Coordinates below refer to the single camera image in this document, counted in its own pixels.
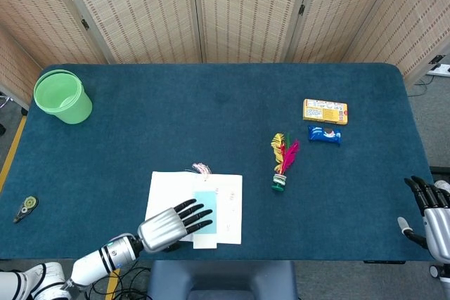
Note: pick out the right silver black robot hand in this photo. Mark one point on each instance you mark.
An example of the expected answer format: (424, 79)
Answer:
(437, 229)

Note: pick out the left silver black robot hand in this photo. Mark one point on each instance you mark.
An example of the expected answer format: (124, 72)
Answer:
(161, 231)

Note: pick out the white lined paper notebook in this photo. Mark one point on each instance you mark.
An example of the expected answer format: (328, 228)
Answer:
(165, 191)

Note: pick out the teal white tasselled bookmark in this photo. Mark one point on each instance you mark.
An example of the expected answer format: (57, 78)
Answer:
(207, 198)

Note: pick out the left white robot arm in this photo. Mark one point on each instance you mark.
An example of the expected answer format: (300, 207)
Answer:
(95, 263)

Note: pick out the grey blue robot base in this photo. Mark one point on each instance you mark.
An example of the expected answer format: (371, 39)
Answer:
(225, 279)

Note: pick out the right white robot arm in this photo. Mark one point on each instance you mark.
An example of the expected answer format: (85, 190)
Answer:
(443, 279)

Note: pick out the black desk control panel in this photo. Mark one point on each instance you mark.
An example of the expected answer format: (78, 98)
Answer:
(383, 262)

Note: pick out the yellow floor tape strip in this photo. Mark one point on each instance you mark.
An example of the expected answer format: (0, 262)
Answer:
(113, 286)
(12, 149)

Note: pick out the colourful feather shuttlecock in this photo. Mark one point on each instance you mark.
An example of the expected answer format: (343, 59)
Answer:
(279, 182)

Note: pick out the correction tape dispenser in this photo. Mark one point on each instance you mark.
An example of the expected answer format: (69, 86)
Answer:
(30, 203)

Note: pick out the blue felt table cover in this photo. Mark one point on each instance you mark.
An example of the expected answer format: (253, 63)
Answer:
(211, 96)

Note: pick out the blue cookie packet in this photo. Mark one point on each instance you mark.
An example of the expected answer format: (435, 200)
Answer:
(323, 135)

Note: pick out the green plastic bucket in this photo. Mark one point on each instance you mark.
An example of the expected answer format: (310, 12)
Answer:
(70, 110)

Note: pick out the white power strip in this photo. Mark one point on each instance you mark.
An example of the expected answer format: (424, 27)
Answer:
(441, 70)

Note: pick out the yellow cardboard box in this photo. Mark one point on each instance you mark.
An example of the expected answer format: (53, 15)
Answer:
(325, 112)

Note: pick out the dark metal screen hinge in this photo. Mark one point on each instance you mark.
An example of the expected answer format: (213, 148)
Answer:
(301, 10)
(437, 58)
(85, 24)

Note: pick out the woven folding screen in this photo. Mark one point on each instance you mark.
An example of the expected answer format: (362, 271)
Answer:
(140, 15)

